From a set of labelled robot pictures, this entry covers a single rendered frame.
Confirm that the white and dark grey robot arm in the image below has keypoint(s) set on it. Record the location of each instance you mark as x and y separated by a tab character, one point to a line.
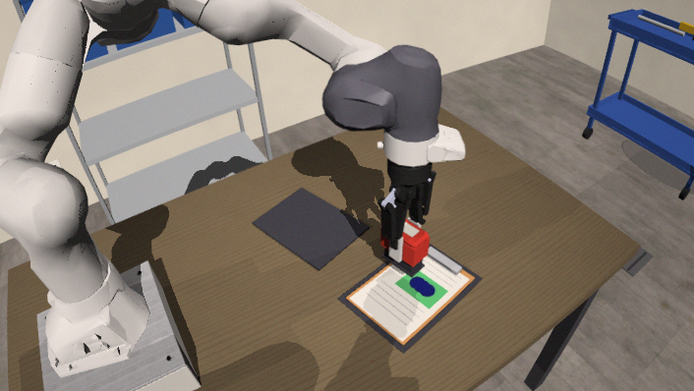
43	206

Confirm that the dark blue ink mark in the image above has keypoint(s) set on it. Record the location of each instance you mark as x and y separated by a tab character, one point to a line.
414	280
427	290
419	284

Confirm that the red self-inking stamp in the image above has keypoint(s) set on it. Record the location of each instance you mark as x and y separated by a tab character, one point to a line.
415	247

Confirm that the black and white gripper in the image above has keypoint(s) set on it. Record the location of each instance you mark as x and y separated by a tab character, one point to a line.
406	192

